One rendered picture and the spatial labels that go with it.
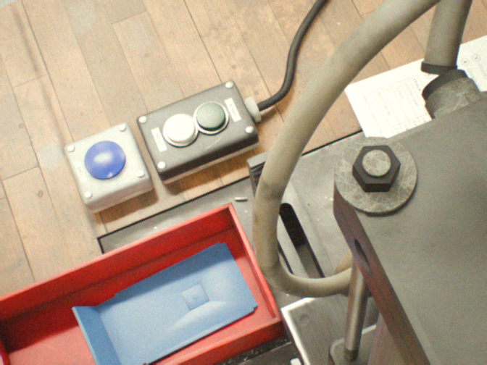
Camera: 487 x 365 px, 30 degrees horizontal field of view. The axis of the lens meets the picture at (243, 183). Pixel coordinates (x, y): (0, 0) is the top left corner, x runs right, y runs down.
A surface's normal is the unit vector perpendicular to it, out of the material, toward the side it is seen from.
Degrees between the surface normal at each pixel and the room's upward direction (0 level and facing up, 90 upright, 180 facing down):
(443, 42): 35
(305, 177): 0
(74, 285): 90
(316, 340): 0
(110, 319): 0
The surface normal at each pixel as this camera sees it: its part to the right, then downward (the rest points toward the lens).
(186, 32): -0.07, -0.37
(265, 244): 0.04, 0.91
